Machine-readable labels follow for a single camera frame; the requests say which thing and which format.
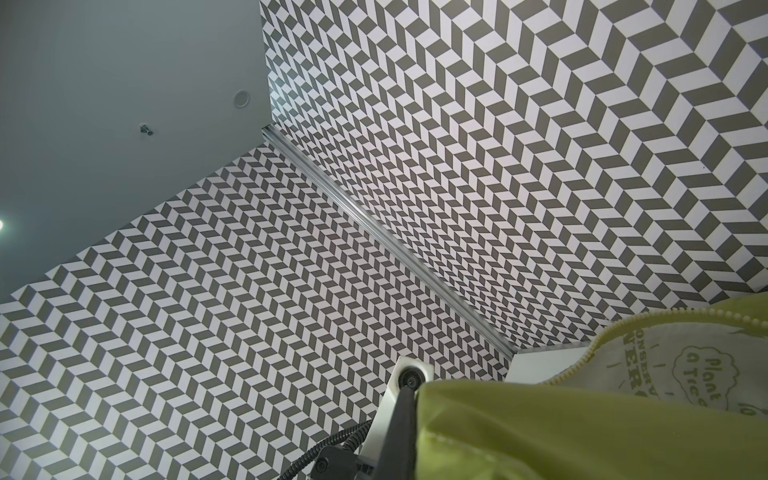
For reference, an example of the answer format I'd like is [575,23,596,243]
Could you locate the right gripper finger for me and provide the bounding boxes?
[372,386,417,480]

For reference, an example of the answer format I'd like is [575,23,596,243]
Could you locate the lime green zip jacket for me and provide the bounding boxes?
[414,293,767,479]

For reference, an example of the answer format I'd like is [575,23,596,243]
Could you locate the left black corrugated cable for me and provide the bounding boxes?
[275,418,374,480]

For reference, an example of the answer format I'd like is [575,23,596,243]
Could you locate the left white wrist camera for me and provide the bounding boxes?
[355,356,434,479]

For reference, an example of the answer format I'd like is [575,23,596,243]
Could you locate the left aluminium corner post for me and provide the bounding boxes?
[262,125,515,361]

